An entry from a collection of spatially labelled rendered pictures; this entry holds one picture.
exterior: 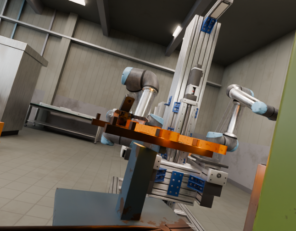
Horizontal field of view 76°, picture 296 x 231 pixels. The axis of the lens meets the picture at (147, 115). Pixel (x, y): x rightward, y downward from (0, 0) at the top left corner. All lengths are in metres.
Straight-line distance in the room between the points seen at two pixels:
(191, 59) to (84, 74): 6.45
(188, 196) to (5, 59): 4.25
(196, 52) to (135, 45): 6.48
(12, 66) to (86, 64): 3.75
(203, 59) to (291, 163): 1.56
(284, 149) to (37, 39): 8.64
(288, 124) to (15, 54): 4.67
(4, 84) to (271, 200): 4.64
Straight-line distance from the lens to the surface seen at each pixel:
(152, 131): 0.53
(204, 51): 1.86
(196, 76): 1.67
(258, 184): 0.68
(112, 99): 7.64
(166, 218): 0.70
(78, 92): 7.83
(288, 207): 0.34
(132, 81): 1.16
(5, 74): 4.75
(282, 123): 0.35
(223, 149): 0.51
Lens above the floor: 0.93
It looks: 4 degrees up
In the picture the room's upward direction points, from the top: 15 degrees clockwise
